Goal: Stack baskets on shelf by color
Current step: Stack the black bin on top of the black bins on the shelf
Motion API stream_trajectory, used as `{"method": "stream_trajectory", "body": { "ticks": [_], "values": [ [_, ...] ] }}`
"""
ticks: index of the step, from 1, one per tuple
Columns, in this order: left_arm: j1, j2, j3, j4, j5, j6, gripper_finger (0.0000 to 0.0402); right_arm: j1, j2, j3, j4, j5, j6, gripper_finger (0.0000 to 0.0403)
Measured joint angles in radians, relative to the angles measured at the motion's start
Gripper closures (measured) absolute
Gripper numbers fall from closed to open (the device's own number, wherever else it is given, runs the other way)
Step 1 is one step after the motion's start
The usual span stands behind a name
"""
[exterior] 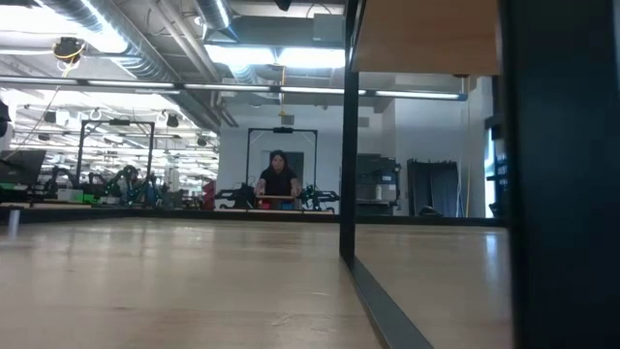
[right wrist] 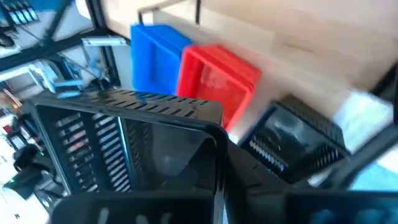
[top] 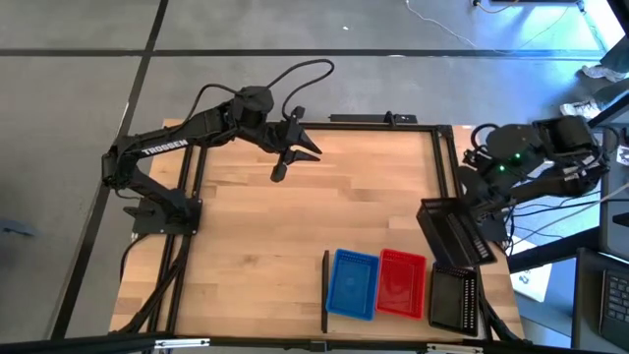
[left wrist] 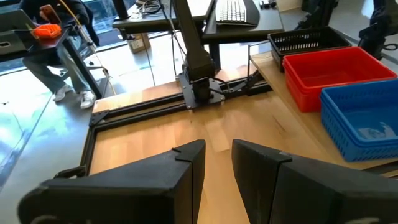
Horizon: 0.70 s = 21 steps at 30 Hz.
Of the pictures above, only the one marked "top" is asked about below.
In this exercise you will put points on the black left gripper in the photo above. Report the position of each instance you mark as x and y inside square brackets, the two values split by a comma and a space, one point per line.
[282, 137]

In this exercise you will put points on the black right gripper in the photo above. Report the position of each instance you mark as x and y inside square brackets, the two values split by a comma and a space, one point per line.
[479, 189]

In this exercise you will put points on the black plastic basket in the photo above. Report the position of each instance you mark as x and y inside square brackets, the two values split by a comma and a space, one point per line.
[451, 302]
[447, 231]

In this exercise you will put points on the red plastic basket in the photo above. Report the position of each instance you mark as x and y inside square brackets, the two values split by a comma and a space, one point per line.
[402, 285]

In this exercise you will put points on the blue plastic basket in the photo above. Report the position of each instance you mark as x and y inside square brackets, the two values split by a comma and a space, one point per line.
[353, 285]

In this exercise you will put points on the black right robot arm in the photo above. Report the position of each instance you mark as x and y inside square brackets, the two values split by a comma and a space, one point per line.
[565, 135]

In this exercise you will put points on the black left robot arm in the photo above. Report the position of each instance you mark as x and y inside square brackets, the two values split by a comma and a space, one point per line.
[206, 125]

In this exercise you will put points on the white paper with logo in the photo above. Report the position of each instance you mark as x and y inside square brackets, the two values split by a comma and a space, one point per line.
[531, 282]

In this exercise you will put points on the person's white shoe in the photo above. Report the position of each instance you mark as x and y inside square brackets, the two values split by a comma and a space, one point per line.
[580, 110]
[602, 73]

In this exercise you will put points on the grey computer case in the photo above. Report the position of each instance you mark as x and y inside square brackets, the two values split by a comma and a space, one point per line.
[614, 221]

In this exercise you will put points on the dark laptop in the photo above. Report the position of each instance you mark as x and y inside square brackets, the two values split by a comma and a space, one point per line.
[614, 300]

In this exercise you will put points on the person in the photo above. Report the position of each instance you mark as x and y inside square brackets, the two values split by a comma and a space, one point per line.
[619, 59]

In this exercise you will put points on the black gantry beam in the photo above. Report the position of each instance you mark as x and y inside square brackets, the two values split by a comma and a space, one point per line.
[98, 344]

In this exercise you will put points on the dark grey floor object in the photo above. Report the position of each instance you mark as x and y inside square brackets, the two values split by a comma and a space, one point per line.
[15, 227]

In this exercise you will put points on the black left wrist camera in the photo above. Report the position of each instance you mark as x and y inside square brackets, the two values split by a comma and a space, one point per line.
[278, 173]

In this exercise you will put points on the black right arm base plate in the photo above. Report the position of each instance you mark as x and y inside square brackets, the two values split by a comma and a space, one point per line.
[497, 231]

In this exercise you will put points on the black bar mount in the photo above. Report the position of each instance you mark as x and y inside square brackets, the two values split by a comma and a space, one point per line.
[363, 118]

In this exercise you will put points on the black aluminium table frame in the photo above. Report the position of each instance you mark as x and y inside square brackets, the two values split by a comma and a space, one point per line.
[378, 127]

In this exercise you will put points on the silver aluminium bracket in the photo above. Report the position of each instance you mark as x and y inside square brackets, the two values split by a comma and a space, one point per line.
[452, 349]
[182, 343]

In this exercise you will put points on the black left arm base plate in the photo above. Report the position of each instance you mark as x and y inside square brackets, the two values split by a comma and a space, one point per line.
[147, 223]

